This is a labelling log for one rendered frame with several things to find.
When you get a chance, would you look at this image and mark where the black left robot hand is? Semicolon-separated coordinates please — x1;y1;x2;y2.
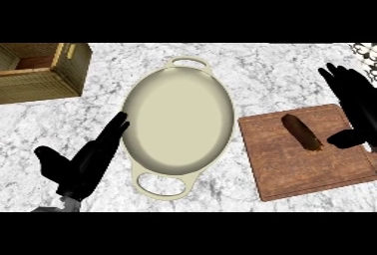
33;111;132;203

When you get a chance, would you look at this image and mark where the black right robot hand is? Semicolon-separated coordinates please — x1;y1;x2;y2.
317;62;377;153

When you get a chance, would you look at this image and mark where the brown wooden cutting board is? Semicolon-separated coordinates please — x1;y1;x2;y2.
237;103;377;202

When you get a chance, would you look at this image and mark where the cream oval pot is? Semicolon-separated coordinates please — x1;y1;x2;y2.
120;55;235;201

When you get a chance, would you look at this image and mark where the black and white patterned object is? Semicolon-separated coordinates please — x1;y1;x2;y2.
349;43;377;82

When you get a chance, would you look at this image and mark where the open wooden drawer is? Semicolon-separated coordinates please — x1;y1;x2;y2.
0;43;95;106

